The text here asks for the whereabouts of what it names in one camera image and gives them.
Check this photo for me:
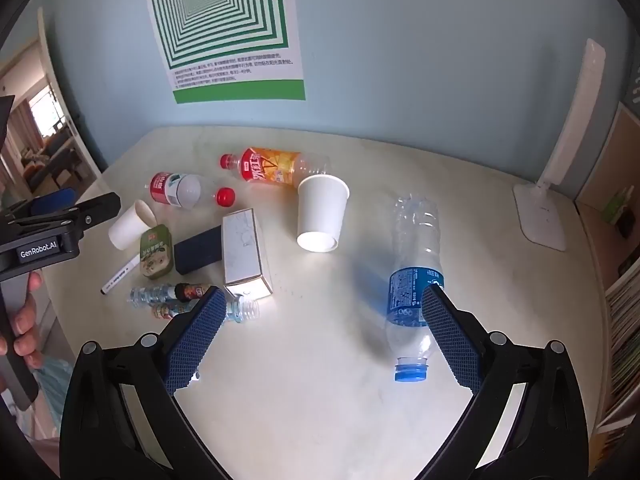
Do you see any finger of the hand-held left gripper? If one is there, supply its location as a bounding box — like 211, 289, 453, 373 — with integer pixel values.
10, 188, 77, 221
7, 192, 122, 241

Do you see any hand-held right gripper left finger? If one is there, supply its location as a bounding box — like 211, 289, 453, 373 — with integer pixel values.
60, 285, 236, 480

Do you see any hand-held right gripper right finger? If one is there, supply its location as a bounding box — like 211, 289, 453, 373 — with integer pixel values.
416, 282, 591, 480

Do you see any white paper cup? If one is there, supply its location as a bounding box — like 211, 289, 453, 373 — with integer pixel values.
108, 200, 157, 251
296, 175, 350, 253

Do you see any clear ribbed small bottle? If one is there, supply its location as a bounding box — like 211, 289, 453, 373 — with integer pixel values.
129, 282, 262, 323

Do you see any white marker pen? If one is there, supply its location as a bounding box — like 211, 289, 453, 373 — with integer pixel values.
101, 254, 142, 296

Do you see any red label plastic bottle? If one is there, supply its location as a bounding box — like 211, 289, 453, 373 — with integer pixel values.
150, 172, 236, 209

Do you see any green snack tin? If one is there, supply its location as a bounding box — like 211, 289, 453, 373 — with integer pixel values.
139, 225, 174, 279

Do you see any clear water bottle blue label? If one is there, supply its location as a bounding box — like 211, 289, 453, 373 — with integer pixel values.
385, 192, 447, 383

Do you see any white marbled carton box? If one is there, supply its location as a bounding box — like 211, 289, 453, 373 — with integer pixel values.
222, 208, 275, 302

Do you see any orange label drink bottle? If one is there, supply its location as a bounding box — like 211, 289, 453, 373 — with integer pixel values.
220, 146, 332, 189

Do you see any person's left hand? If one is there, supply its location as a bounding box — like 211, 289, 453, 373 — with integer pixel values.
11, 271, 45, 371

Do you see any white desk lamp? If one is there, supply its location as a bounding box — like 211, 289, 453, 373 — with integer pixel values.
513, 38, 607, 252

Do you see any row of books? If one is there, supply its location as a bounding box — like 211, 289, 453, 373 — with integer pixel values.
602, 265, 640, 426

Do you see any small green bottle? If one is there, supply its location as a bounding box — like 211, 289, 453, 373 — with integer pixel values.
602, 187, 623, 226

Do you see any wooden bookshelf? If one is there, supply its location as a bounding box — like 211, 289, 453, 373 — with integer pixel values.
575, 100, 640, 431

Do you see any grey perforated basket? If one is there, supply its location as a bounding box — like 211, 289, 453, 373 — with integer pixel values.
625, 57, 640, 106

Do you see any white door frame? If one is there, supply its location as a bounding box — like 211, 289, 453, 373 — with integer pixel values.
0, 7, 108, 201

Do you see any green striped wall poster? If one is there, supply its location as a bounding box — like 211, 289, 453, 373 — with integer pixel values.
147, 0, 307, 105

